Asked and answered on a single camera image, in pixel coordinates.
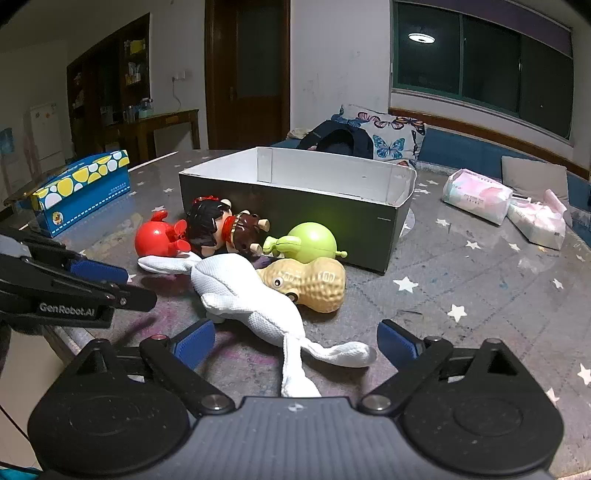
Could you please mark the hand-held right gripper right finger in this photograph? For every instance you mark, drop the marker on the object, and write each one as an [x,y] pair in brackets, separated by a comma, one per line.
[395,344]

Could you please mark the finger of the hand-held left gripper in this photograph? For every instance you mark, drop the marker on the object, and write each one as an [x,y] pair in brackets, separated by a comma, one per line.
[99,272]
[134,299]

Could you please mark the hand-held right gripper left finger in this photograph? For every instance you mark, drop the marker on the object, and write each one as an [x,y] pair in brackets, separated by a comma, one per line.
[196,340]

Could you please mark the tan peanut toy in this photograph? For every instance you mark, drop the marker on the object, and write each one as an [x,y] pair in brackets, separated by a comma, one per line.
[318,286]

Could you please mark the black-haired doll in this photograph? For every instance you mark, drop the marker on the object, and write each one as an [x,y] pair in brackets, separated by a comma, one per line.
[207,224]

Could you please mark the green round toy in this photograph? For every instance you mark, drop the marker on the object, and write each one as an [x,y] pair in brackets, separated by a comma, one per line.
[311,240]

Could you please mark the grey cardboard box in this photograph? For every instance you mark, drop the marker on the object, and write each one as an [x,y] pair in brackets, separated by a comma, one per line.
[295,210]

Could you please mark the red round toy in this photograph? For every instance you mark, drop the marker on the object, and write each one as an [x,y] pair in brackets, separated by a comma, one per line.
[154,240]

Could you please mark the blue polka dot tissue box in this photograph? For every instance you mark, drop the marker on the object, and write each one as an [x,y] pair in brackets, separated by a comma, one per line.
[87,194]

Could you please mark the grey star print tablecloth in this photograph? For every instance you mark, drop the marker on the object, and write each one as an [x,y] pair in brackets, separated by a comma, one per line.
[480,295]

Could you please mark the white fridge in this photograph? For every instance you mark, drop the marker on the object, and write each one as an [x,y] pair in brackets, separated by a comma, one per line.
[46,131]

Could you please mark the wooden side table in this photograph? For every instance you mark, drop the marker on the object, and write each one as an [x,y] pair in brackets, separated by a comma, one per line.
[161,121]

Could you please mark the pink white tissue pack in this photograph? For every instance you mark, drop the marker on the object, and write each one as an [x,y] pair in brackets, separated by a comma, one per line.
[475,196]
[540,224]

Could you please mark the teal jar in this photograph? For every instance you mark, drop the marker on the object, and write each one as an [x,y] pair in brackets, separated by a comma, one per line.
[146,110]

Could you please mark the dark wooden cabinet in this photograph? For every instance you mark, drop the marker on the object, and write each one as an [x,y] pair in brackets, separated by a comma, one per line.
[106,78]

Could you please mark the blue sofa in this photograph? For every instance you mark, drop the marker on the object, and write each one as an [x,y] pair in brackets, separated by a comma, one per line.
[466,152]

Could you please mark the butterfly print pillow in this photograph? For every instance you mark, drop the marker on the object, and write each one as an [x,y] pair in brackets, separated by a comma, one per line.
[392,136]

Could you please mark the black backpack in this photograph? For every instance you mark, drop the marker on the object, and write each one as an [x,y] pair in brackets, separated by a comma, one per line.
[339,141]

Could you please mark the grey cushion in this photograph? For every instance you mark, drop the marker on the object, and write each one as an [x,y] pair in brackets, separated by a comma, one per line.
[535,177]

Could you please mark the brown wooden door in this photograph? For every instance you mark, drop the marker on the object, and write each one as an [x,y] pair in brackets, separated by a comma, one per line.
[249,74]

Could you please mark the green framed window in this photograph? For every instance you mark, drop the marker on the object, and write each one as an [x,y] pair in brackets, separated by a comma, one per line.
[489,64]

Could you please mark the white wall socket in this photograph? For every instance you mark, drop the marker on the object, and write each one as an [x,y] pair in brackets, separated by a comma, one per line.
[180,75]

